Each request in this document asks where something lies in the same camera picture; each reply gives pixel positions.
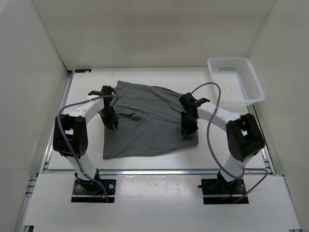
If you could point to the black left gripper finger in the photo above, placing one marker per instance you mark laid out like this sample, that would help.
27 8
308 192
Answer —
111 127
115 126

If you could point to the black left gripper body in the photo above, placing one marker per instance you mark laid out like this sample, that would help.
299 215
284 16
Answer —
108 115

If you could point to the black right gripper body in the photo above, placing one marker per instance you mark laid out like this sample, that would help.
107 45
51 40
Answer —
188 123

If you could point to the grey shorts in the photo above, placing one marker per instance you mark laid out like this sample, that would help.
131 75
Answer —
149 123

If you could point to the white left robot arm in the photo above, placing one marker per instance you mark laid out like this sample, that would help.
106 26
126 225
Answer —
70 137

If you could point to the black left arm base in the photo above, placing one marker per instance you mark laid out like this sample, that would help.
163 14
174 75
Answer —
85 191

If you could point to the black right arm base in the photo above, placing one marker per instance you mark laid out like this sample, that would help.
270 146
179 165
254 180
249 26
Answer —
217 192

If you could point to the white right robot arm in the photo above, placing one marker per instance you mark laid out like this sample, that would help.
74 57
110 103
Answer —
244 137

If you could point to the white plastic basket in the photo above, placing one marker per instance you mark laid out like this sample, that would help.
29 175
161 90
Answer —
237 80

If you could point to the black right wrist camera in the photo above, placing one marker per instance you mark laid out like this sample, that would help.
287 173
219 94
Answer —
188 101

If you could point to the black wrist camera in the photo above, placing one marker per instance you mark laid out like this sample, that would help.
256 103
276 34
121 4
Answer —
188 101
105 91

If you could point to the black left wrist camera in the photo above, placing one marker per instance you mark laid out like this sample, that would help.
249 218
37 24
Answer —
105 91

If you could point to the aluminium table edge rail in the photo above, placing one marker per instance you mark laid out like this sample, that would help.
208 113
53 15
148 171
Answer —
44 158

